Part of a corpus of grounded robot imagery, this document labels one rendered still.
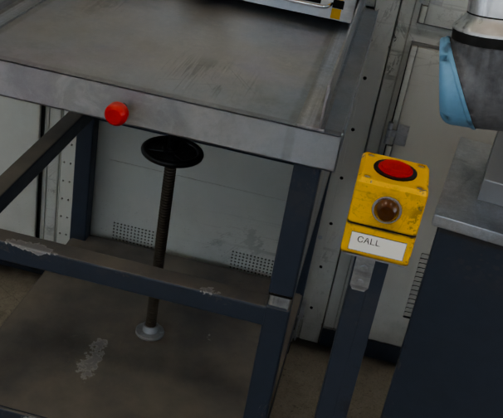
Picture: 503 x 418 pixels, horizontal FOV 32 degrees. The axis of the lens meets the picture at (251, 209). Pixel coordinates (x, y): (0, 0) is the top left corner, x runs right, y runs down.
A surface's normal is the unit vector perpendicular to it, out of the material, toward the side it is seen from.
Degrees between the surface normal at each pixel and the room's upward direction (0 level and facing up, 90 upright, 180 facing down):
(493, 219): 0
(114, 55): 0
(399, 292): 90
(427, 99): 90
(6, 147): 90
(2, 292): 0
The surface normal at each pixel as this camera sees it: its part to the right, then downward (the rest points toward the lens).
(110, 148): -0.20, 0.45
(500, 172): -0.13, -0.31
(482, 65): -0.49, 0.32
